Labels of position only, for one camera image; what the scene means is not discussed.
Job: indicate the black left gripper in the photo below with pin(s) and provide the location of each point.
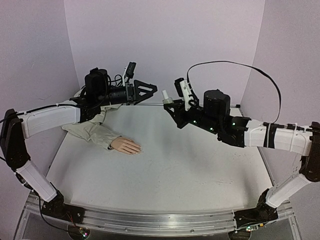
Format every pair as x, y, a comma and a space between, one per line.
131, 97

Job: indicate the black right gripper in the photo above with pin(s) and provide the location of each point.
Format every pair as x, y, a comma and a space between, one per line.
184, 113

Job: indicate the white nail polish bottle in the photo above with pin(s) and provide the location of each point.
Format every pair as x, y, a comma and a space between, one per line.
168, 101

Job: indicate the white nail polish cap brush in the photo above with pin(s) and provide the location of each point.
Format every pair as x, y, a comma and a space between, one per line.
165, 94

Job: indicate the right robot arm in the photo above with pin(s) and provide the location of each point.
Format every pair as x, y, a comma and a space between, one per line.
214, 117

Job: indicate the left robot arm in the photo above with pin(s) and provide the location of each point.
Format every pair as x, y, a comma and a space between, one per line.
17, 127

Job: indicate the mannequin hand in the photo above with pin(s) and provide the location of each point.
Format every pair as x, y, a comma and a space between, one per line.
126, 146

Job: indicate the beige jacket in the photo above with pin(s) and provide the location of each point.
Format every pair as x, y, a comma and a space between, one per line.
94, 131

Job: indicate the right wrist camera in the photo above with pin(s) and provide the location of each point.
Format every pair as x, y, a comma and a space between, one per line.
186, 93

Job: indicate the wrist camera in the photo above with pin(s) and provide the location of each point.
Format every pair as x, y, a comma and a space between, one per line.
186, 93
128, 73

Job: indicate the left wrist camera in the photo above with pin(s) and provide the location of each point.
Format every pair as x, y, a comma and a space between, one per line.
128, 73

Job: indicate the aluminium front rail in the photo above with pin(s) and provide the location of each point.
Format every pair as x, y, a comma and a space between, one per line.
35, 223

